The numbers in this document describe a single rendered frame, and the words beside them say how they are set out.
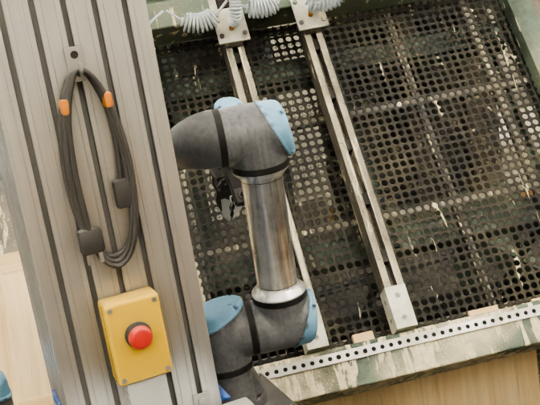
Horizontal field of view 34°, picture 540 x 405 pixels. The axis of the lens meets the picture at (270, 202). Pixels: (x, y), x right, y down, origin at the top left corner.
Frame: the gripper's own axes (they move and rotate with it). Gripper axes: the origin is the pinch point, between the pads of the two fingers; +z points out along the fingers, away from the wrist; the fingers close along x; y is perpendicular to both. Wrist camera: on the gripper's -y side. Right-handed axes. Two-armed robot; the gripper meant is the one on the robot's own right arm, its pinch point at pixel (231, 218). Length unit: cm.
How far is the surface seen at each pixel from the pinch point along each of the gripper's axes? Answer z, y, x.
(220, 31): -20, 64, -22
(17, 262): 21, 28, 54
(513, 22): -17, 42, -119
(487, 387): 65, -35, -73
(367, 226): 13.5, -2.9, -41.8
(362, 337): 33, -26, -30
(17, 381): 37, -1, 63
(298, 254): 17.2, -2.8, -19.7
